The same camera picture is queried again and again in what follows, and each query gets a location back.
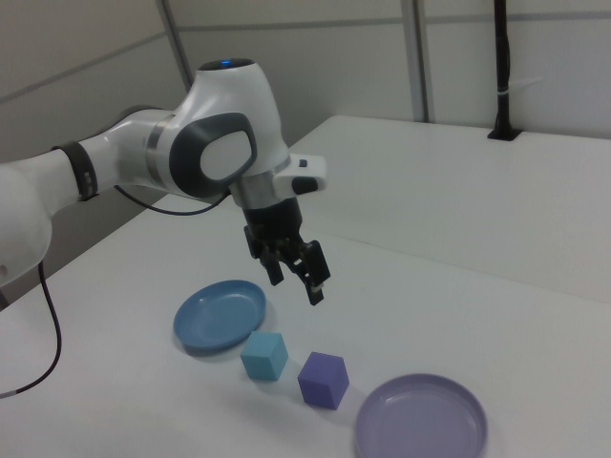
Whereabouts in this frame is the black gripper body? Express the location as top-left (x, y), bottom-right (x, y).
top-left (241, 198), bottom-right (314, 261)

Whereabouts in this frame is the light blue cube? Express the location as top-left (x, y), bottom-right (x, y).
top-left (240, 331), bottom-right (289, 383)

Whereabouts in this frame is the purple cube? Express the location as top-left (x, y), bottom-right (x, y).
top-left (296, 351), bottom-right (350, 411)

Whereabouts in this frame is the blue plate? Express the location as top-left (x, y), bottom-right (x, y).
top-left (172, 279), bottom-right (267, 357)

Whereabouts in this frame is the purple plate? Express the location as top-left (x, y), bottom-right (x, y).
top-left (353, 373), bottom-right (489, 458)

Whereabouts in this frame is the black pole with base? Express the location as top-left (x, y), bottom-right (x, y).
top-left (486, 0), bottom-right (522, 142)

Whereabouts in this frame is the white zip tie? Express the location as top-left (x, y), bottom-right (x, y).
top-left (495, 77), bottom-right (545, 99)

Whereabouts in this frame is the black cable strap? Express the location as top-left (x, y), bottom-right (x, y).
top-left (51, 140), bottom-right (100, 202)

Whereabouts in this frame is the grey partition post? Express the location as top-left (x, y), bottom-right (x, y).
top-left (409, 0), bottom-right (432, 123)
top-left (160, 0), bottom-right (193, 92)

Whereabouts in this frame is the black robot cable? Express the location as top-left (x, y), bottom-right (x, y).
top-left (0, 184), bottom-right (228, 400)

